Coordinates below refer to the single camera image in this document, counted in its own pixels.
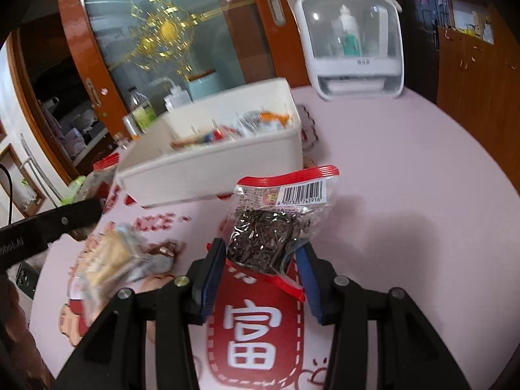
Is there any teal canister with brown lid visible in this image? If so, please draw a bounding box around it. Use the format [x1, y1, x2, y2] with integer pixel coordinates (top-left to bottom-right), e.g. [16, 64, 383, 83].
[188, 74, 218, 102]

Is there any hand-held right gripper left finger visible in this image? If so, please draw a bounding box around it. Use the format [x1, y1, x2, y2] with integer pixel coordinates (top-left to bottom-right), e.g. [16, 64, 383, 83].
[53, 238, 227, 390]

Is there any red printed table mat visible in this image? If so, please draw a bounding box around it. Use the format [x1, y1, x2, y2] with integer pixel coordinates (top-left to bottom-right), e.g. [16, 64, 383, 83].
[59, 162, 338, 390]

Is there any white plastic bin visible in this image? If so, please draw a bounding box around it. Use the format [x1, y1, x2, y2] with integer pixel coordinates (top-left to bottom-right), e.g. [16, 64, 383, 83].
[115, 77, 305, 209]

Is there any orange white snack packet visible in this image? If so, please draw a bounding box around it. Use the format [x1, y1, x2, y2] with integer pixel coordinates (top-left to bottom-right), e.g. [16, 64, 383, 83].
[258, 110, 291, 131]

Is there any red packet of dark snack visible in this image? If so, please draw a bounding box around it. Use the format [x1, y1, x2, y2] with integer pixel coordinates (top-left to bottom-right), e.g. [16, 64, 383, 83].
[225, 165, 340, 303]

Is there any gold flower ornament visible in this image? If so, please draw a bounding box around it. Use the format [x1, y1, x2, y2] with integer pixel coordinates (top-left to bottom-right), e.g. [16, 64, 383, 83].
[110, 0, 269, 84]

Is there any wooden door with frosted glass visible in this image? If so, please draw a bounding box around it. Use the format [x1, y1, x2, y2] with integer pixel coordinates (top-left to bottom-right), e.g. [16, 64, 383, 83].
[57, 0, 318, 131]

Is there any red blue snack packet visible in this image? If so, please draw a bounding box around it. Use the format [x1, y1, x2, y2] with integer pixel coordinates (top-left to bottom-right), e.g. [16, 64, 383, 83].
[171, 127, 240, 152]

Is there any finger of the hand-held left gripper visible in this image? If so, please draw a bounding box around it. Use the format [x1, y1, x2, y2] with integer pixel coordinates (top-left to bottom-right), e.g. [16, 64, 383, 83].
[28, 198, 104, 244]

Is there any green packet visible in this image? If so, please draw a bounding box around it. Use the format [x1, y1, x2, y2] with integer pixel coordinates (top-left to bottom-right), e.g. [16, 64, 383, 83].
[61, 175, 88, 206]

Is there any white packet of beige snack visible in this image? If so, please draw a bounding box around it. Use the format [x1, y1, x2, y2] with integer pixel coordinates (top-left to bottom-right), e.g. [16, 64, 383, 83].
[67, 221, 177, 326]

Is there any black cable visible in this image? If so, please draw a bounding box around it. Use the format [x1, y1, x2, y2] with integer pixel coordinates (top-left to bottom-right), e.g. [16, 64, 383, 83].
[0, 164, 14, 225]

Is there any wooden cabinet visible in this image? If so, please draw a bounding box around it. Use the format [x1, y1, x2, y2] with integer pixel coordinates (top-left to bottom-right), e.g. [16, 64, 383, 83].
[436, 0, 520, 196]

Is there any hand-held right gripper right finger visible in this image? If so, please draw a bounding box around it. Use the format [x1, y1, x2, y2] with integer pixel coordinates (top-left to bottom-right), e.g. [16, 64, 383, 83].
[296, 244, 472, 390]

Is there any clear bottle with green label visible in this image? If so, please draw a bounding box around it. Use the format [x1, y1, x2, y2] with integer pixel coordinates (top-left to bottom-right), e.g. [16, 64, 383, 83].
[129, 87, 157, 133]

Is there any white plastic bottle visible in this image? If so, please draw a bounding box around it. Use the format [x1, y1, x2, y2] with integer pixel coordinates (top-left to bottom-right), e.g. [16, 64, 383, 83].
[333, 4, 360, 55]

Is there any white cabinet with clear door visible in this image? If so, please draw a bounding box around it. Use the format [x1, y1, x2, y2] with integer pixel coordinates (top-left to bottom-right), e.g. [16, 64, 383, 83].
[287, 0, 405, 101]

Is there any small clear jar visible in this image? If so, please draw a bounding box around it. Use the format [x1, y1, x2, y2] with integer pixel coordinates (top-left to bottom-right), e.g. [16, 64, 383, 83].
[122, 114, 143, 141]

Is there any teal plastic bottle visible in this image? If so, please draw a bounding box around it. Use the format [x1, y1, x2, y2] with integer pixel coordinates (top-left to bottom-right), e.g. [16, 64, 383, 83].
[341, 34, 362, 58]

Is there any white squeeze bottle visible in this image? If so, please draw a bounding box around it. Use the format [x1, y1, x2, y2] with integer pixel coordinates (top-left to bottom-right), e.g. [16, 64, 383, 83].
[156, 77, 191, 112]

